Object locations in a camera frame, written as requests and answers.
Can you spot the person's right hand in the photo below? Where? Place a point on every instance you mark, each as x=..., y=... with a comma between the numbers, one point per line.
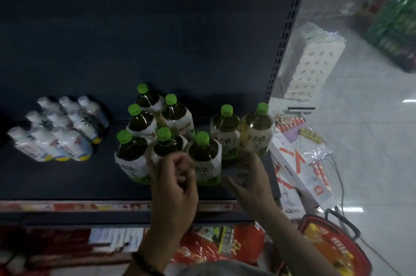
x=256, y=194

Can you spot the person's left hand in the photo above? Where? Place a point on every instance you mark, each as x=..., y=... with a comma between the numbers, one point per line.
x=175, y=201

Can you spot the row of large tea bottles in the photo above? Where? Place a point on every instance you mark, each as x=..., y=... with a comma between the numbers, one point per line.
x=139, y=123

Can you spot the pile of yellow juice bottles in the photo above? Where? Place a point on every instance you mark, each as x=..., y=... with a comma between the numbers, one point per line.
x=325, y=246

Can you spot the cluster of white drink bottles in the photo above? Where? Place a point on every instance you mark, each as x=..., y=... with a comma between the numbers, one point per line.
x=48, y=142

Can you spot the dark grey metal shelf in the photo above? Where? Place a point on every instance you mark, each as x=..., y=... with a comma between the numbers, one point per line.
x=97, y=41

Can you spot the person's right forearm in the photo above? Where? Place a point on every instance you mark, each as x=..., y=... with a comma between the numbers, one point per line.
x=292, y=249

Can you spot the red shelf price strip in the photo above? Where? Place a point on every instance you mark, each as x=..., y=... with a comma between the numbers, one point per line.
x=65, y=206

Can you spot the flat white red carton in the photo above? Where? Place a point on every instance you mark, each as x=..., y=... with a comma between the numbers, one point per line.
x=292, y=171

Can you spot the red plastic basket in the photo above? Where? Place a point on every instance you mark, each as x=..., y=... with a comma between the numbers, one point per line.
x=304, y=223

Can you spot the clear plastic-wrapped pack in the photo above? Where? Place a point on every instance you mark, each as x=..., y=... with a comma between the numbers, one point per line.
x=305, y=145

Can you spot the stack of white blue packets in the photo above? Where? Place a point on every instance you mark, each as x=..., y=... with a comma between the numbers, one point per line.
x=113, y=236

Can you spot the pack of white paper rolls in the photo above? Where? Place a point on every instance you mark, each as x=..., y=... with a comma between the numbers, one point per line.
x=312, y=61

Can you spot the stack of drink bottle packs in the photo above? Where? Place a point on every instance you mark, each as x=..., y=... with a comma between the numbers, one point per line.
x=396, y=25

